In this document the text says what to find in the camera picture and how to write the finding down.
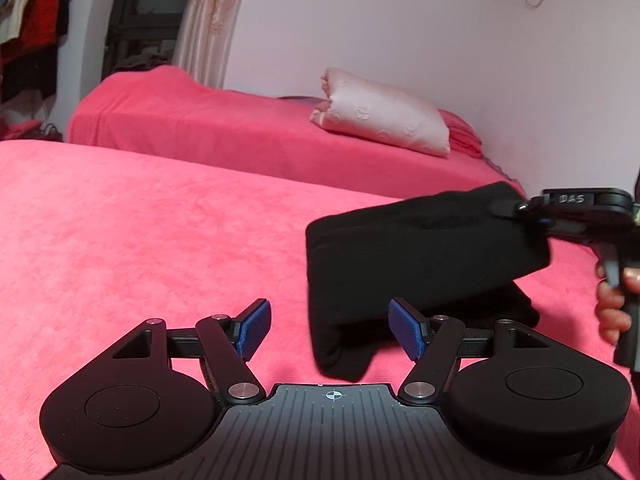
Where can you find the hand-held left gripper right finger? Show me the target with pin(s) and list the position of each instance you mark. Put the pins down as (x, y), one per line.
(407, 332)

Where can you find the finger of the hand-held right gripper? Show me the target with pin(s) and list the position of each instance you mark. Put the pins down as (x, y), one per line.
(520, 207)

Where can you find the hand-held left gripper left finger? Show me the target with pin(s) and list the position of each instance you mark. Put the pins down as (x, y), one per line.
(255, 329)

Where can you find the black knit pants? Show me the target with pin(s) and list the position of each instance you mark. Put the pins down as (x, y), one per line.
(415, 270)

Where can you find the person's right hand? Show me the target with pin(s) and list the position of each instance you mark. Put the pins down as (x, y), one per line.
(607, 310)

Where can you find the red folded blanket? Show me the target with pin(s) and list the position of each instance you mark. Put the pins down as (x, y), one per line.
(465, 135)

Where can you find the pink fleece blanket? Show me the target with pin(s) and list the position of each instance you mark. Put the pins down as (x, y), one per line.
(150, 240)

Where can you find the pale pink pillow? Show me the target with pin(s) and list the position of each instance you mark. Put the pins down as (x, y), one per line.
(385, 115)

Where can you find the red covered bed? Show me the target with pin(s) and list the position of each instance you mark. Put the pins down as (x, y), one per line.
(200, 120)

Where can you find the dark cloth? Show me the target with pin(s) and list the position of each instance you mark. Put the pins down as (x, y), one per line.
(142, 62)

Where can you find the pink patterned curtain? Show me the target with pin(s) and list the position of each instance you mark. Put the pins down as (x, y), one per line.
(215, 20)

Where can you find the dark window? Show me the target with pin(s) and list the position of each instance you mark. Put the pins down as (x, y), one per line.
(150, 5)

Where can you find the hanging clothes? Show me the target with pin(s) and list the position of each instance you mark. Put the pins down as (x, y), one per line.
(30, 20)

